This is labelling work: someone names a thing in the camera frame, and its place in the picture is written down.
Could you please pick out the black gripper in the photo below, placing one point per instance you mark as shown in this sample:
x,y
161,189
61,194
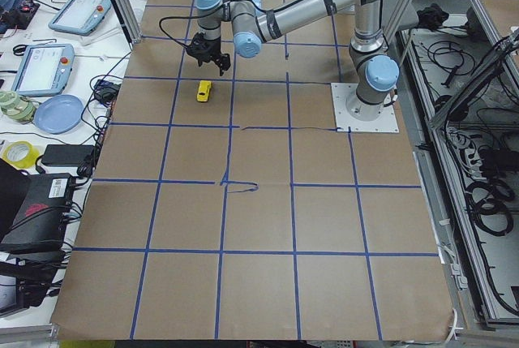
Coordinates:
x,y
212,47

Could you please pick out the yellow beetle toy car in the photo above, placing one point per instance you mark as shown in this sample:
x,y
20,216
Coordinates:
x,y
203,91

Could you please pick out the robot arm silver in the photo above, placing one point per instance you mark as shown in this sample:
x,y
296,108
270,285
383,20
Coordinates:
x,y
253,26

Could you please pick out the upper teach pendant tablet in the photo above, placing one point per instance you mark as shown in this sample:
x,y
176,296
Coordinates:
x,y
80,17

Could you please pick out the teach pendant tablet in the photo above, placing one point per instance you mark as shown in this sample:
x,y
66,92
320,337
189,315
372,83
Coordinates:
x,y
80,17
44,70

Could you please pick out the light blue plate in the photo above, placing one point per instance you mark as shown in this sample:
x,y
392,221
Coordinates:
x,y
58,114

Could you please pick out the lower teach pendant tablet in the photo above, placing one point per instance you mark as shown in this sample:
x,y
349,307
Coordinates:
x,y
44,70

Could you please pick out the black power adapter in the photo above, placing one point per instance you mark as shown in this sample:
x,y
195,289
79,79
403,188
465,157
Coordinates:
x,y
66,155

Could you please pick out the yellow tape roll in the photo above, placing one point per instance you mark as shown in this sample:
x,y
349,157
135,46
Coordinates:
x,y
22,155

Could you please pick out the black computer box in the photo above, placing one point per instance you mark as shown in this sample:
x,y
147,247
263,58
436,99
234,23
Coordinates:
x,y
33,218

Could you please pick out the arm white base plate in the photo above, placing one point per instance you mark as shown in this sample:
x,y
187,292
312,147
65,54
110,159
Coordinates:
x,y
352,115

